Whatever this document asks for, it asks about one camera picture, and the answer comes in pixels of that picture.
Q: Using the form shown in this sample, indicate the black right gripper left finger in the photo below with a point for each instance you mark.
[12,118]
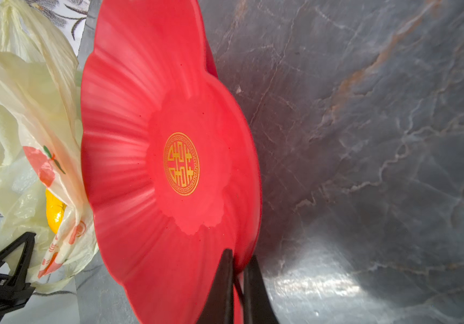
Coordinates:
[219,307]

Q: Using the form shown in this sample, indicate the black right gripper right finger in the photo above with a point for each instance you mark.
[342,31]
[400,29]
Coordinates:
[257,308]

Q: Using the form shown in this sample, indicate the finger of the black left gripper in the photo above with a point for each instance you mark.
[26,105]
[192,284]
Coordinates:
[15,292]

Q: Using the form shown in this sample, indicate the cream printed plastic bag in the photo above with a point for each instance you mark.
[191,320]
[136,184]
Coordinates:
[40,146]

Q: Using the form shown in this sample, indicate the red flower-shaped plate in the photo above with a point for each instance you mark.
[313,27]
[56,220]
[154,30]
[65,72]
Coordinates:
[168,161]

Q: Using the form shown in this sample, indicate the yellow toy banana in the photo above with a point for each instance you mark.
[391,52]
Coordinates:
[55,210]

